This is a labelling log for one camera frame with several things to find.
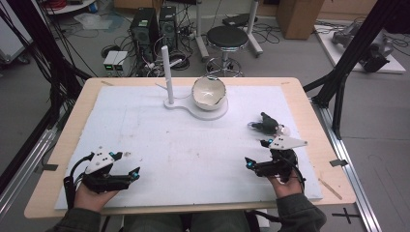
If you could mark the white metal stand legs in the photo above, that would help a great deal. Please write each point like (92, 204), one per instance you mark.
(253, 29)

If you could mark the round white table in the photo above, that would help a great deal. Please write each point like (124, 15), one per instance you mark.
(71, 6)

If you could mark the person's right hand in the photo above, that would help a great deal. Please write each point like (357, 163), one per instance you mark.
(288, 188)

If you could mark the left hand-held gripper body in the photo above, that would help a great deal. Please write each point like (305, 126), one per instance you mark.
(96, 162)

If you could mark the black tape piece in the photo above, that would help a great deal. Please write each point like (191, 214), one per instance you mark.
(338, 162)
(50, 167)

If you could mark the black computer tower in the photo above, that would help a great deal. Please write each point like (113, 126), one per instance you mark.
(143, 32)
(168, 27)

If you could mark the white power supply box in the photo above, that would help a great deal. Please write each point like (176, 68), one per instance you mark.
(121, 61)
(110, 61)

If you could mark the black object with white bulb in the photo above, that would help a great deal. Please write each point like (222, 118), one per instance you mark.
(267, 125)

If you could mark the brown cardboard box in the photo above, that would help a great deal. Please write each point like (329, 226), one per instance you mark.
(298, 17)

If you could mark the black tape cross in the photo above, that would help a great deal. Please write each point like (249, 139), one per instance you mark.
(345, 215)

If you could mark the white floor platform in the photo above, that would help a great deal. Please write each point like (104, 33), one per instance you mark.
(335, 53)

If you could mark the black round stool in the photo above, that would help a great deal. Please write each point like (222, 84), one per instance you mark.
(227, 37)

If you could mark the white foam mat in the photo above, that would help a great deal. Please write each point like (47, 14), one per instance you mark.
(193, 161)

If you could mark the person's legs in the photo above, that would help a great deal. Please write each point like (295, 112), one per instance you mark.
(209, 224)

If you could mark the aluminium rail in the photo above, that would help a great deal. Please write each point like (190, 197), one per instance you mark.
(351, 167)
(25, 161)

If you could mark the white stand with pole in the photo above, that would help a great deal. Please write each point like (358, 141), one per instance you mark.
(168, 77)

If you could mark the clear plastic sheet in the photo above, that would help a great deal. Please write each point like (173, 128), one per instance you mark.
(93, 21)

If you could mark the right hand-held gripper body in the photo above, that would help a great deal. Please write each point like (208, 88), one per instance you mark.
(285, 142)

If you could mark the person's left hand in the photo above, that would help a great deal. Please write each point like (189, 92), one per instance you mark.
(90, 199)

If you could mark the grey robot device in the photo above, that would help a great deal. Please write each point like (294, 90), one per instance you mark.
(377, 51)

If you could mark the white eggshell-shaped bowl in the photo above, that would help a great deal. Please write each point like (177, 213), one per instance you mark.
(208, 93)

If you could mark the thin wooden stick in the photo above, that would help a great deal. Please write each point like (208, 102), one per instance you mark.
(330, 189)

